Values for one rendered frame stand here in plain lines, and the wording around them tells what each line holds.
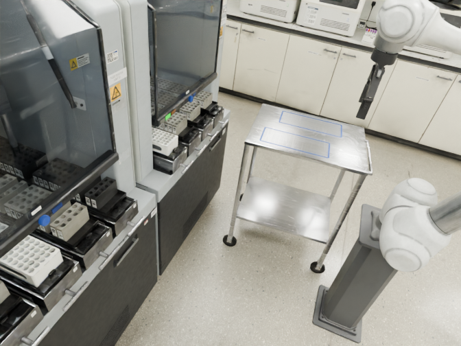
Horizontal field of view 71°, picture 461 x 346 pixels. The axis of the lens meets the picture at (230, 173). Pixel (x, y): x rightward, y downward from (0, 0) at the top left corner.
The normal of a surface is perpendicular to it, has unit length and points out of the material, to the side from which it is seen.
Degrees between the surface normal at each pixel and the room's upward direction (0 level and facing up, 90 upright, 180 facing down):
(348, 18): 90
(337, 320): 90
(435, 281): 0
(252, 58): 90
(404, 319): 0
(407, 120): 90
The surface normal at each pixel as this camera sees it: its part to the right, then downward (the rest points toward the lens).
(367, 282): -0.36, 0.55
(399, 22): -0.59, 0.43
